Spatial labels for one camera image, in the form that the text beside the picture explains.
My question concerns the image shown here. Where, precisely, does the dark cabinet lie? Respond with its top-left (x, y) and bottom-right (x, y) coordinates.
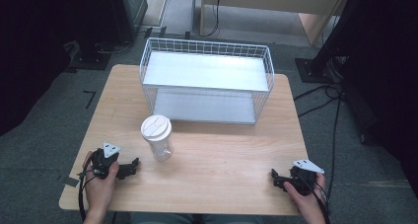
top-left (107, 0), bottom-right (149, 43)

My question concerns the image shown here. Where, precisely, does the long black floor cable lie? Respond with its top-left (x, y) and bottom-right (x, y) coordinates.
top-left (325, 97), bottom-right (343, 205)

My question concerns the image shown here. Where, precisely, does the grey tape strip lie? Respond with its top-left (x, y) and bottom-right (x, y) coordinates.
top-left (62, 176), bottom-right (81, 188)

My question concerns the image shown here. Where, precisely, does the person's left hand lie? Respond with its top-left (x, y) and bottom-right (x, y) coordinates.
top-left (82, 151), bottom-right (120, 216)

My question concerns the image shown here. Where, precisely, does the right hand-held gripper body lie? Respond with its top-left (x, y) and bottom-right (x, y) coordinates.
top-left (289, 158), bottom-right (325, 196)

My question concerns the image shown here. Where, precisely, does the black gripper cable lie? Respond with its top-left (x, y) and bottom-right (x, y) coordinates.
top-left (297, 174), bottom-right (332, 224)
top-left (77, 170), bottom-right (100, 224)

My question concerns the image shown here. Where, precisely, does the person's right hand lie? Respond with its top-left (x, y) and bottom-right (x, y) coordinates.
top-left (283, 172), bottom-right (327, 219)

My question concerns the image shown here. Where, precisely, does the black hanging cable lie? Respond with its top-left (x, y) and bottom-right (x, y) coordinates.
top-left (202, 0), bottom-right (222, 38)

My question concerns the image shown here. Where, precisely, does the black stand base plate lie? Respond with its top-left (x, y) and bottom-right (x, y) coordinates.
top-left (68, 40), bottom-right (113, 71)

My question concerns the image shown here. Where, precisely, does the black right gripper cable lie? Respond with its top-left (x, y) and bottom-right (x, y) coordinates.
top-left (297, 174), bottom-right (332, 224)

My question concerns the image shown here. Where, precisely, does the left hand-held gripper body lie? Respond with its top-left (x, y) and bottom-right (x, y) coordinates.
top-left (90, 141), bottom-right (122, 181)

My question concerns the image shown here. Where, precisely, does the black metal stand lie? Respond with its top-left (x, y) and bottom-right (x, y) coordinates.
top-left (294, 0), bottom-right (369, 85)

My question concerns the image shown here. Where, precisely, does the clear cup with white lid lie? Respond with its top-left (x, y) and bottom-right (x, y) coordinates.
top-left (140, 113), bottom-right (174, 162)

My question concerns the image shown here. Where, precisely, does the light wooden desk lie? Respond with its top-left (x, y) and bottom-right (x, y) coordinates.
top-left (199, 0), bottom-right (351, 46)

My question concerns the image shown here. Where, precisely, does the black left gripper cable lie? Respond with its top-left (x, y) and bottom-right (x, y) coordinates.
top-left (77, 170), bottom-right (100, 224)

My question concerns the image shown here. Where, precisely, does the white wire shelf rack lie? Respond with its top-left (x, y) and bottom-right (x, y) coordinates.
top-left (139, 37), bottom-right (276, 126)

